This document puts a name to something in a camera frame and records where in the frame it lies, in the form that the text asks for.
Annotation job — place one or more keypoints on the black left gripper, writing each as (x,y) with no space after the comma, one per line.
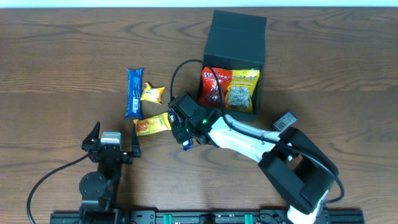
(111,155)

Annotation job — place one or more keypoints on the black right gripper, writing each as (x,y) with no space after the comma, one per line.
(178,126)

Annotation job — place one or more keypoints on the dark blue Cadbury chocolate bar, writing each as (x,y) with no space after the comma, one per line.
(179,131)

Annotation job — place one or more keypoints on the red Hacks candy bag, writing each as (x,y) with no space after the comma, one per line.
(209,94)

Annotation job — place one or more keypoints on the yellow Hacks candy bag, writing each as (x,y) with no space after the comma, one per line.
(241,89)

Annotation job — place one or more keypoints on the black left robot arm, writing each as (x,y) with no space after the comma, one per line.
(99,189)

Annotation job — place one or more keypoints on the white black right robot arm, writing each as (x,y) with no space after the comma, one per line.
(294,165)

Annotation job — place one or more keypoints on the yellow orange snack packet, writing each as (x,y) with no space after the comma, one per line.
(153,124)

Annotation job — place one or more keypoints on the long blue snack bar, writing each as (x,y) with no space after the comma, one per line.
(134,92)

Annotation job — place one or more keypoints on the small yellow candy packet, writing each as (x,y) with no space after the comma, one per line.
(152,94)

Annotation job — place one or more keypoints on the dark green open box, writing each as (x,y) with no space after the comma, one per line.
(237,42)

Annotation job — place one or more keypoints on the small dark blue box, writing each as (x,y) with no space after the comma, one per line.
(285,122)

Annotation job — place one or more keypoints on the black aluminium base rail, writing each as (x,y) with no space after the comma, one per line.
(152,217)

